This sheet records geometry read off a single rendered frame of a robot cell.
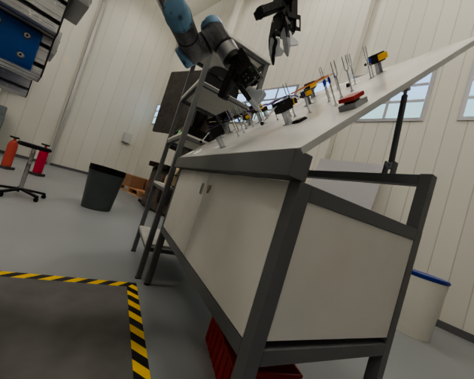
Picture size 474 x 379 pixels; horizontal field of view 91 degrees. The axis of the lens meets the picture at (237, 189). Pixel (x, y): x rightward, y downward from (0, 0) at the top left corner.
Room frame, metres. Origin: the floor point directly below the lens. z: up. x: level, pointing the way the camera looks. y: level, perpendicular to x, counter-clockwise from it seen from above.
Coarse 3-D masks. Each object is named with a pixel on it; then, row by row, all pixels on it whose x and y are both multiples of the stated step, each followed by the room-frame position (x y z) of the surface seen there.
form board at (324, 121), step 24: (456, 48) 0.81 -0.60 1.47; (384, 72) 1.03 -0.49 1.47; (408, 72) 0.78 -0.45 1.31; (336, 96) 0.99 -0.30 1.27; (360, 96) 0.75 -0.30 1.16; (384, 96) 0.62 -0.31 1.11; (312, 120) 0.73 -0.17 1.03; (336, 120) 0.60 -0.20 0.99; (216, 144) 1.29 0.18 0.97; (240, 144) 0.92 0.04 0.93; (264, 144) 0.71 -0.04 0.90; (288, 144) 0.58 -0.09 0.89; (312, 144) 0.53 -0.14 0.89
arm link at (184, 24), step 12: (156, 0) 0.68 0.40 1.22; (168, 0) 0.63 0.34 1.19; (180, 0) 0.62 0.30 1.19; (168, 12) 0.62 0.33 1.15; (180, 12) 0.62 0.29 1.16; (168, 24) 0.66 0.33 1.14; (180, 24) 0.64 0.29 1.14; (192, 24) 0.67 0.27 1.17; (180, 36) 0.68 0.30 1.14; (192, 36) 0.70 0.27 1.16
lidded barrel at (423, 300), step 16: (416, 272) 2.12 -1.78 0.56; (416, 288) 2.10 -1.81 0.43; (432, 288) 2.05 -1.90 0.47; (448, 288) 2.10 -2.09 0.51; (416, 304) 2.09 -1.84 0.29; (432, 304) 2.06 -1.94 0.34; (400, 320) 2.15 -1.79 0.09; (416, 320) 2.09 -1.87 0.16; (432, 320) 2.07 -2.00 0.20; (416, 336) 2.08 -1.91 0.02
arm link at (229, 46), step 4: (228, 40) 0.76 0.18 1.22; (232, 40) 0.77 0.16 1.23; (220, 44) 0.76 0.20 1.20; (224, 44) 0.76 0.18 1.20; (228, 44) 0.76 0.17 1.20; (232, 44) 0.76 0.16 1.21; (220, 48) 0.77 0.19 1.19; (224, 48) 0.76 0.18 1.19; (228, 48) 0.76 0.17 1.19; (232, 48) 0.76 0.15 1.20; (236, 48) 0.77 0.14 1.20; (220, 52) 0.77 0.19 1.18; (224, 52) 0.76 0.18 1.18; (228, 52) 0.76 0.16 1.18; (220, 56) 0.78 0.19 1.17; (224, 56) 0.77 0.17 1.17; (220, 60) 0.79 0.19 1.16
